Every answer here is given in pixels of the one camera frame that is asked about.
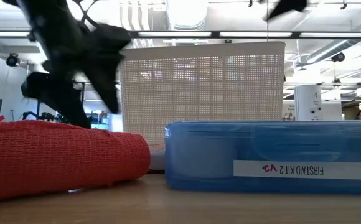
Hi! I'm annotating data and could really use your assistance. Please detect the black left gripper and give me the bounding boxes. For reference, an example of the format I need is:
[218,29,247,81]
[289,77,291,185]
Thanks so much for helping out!
[2,0,131,129]

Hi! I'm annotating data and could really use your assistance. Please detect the white perforated plastic basket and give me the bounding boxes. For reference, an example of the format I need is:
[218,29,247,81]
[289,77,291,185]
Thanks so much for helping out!
[120,41,286,146]

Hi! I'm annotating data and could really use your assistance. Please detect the silver ceiling duct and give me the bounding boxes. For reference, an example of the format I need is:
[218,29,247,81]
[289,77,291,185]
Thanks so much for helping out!
[164,0,209,31]

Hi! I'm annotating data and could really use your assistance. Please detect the grey flat pack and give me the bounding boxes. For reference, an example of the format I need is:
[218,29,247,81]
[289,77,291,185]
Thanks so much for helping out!
[149,143,166,172]

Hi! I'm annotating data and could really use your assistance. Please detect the white column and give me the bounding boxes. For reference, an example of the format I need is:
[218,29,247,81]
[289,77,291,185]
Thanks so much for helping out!
[294,85,324,121]

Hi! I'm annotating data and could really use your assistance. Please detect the blue first aid kit box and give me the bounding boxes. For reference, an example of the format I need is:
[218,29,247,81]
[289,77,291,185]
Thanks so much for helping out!
[164,120,361,195]

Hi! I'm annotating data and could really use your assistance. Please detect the black background frame bar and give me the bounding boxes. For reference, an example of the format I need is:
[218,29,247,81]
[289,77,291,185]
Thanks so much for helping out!
[283,82,361,86]

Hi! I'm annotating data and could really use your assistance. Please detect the black background robot arms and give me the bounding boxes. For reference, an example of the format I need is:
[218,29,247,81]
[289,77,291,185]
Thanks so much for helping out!
[21,110,91,125]

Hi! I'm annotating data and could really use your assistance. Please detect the red mesh bandage roll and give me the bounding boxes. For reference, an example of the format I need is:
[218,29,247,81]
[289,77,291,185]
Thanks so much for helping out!
[0,119,152,203]

